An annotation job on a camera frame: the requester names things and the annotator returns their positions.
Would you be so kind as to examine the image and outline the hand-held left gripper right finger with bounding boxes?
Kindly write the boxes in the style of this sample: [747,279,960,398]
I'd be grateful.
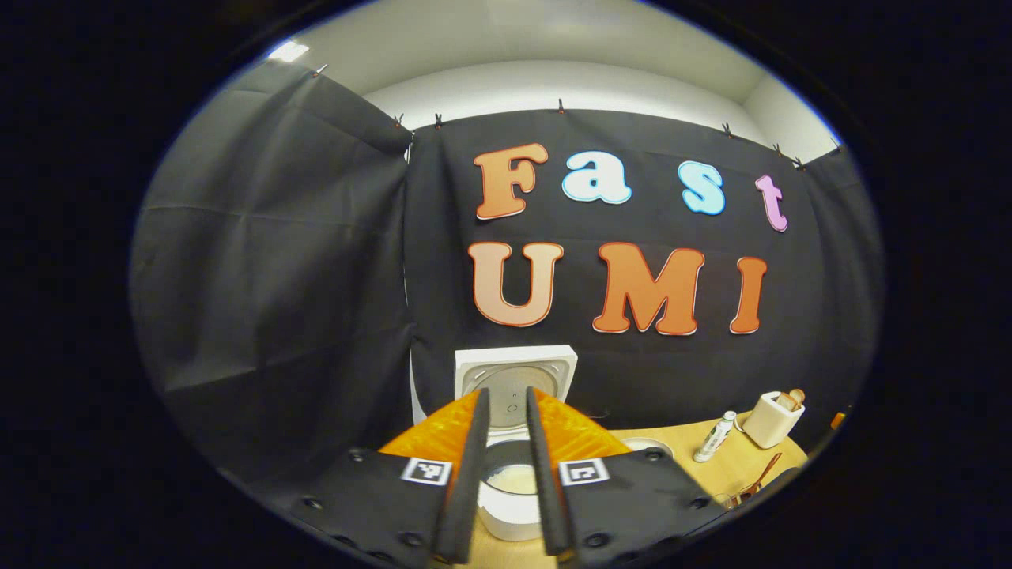
[526,386,732,566]

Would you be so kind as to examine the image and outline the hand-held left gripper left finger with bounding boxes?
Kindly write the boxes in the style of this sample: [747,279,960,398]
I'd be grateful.
[269,386,493,567]

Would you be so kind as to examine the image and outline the white rice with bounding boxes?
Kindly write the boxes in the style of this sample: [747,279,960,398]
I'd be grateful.
[485,465,538,497]

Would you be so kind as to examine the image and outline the brown wooden spoon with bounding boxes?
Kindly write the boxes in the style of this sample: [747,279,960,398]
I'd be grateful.
[739,452,784,503]

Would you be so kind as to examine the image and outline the white rice cooker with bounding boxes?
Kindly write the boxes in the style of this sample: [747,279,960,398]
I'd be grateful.
[454,345,580,543]

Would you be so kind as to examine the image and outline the cream toaster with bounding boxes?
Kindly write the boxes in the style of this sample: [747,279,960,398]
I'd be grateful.
[742,391,806,450]

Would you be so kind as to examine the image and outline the white oval plate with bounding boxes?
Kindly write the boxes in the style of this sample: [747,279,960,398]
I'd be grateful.
[621,437,674,459]

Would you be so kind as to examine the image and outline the white bottle green cap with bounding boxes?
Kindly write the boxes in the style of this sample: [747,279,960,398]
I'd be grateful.
[693,410,738,464]

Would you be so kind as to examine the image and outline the black backdrop cloth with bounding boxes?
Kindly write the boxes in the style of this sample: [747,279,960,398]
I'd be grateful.
[130,59,885,507]

